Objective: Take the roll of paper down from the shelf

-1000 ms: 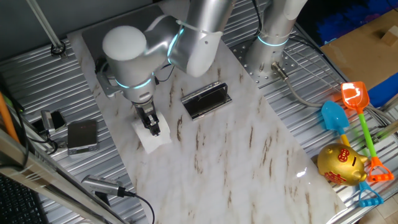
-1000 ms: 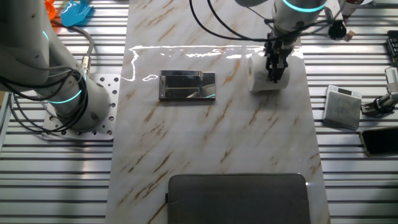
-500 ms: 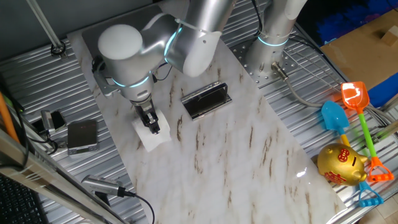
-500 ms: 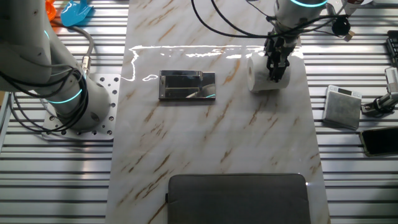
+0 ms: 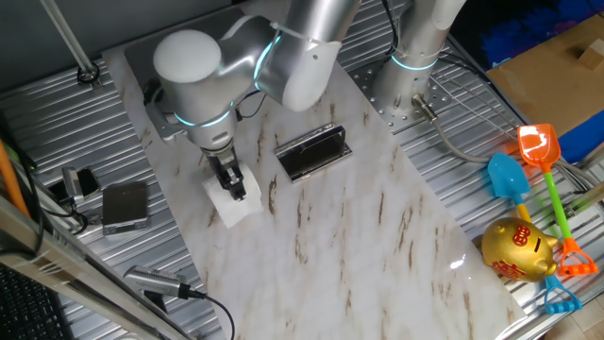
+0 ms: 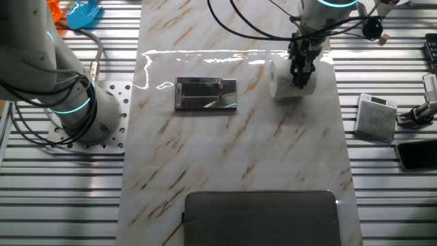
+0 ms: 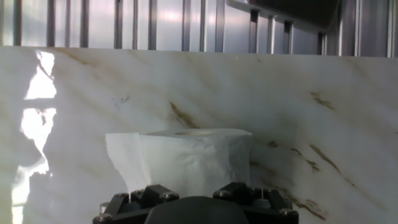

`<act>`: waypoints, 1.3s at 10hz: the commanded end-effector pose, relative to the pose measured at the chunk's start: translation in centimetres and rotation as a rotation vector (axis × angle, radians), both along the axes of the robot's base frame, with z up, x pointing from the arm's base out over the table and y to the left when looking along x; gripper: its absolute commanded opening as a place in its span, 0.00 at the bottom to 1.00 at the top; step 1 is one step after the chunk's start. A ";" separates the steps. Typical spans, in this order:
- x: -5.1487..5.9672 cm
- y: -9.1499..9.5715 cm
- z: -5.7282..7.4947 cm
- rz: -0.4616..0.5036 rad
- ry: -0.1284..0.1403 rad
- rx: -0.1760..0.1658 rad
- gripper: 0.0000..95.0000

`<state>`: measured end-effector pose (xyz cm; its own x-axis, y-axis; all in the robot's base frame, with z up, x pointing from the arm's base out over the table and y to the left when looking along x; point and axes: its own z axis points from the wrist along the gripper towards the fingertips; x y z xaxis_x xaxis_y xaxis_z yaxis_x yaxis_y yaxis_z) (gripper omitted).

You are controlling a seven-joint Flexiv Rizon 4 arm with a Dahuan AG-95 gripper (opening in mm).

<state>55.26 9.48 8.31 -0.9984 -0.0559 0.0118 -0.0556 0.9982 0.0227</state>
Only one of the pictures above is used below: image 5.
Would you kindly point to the pale wooden block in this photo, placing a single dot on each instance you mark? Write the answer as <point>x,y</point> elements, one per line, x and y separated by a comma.
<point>593,54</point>

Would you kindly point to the orange pole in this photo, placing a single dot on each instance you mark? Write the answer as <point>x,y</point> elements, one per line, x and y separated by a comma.
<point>10,179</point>

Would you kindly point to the silver digital kitchen scale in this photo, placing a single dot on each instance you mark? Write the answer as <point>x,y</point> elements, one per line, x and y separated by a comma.
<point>125,208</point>

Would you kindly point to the blue plastic sheet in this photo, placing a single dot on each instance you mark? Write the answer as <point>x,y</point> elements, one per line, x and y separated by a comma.
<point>585,139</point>

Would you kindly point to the black keyboard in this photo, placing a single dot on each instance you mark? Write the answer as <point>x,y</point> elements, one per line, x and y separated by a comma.
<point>28,307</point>

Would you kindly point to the gold piggy bank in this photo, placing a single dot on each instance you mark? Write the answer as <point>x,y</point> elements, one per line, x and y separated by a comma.
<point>516,250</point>

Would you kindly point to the aluminium frame beam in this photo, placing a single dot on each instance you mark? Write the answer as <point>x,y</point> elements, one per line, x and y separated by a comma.
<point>56,264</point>

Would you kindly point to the black camera bracket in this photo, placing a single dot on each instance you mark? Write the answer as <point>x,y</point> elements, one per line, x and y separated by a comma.
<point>155,302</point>

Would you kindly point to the silver camera with grille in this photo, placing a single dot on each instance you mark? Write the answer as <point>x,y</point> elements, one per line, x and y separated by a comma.
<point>151,279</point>

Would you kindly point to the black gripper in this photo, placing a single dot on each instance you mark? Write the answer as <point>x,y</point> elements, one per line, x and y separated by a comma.
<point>224,163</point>

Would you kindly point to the silver box camera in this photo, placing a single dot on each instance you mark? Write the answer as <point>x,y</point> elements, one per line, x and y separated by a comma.
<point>72,184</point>

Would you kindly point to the white toilet paper roll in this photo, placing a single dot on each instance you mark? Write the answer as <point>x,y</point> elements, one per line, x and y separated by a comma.
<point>245,208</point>

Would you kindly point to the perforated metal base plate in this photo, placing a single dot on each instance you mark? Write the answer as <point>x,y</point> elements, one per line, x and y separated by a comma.
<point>439,94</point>

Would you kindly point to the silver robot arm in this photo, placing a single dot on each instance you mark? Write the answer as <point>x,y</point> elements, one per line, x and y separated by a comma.
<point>198,80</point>

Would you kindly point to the marble pattern mat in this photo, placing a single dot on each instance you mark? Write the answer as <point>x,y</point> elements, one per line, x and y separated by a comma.
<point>340,236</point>

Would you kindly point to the blue toy shovel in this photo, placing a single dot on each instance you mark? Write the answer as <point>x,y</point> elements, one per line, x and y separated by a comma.
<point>507,179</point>

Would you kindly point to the brown cardboard box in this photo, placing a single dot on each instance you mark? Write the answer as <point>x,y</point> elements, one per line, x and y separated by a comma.
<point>533,90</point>

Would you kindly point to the chrome paper roll shelf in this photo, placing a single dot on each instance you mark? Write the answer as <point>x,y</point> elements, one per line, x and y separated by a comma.
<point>313,153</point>

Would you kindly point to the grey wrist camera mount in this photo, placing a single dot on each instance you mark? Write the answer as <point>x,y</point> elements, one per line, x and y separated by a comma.
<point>162,125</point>

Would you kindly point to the thin metal rod stand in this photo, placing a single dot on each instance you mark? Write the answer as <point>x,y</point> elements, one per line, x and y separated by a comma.
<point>68,38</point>

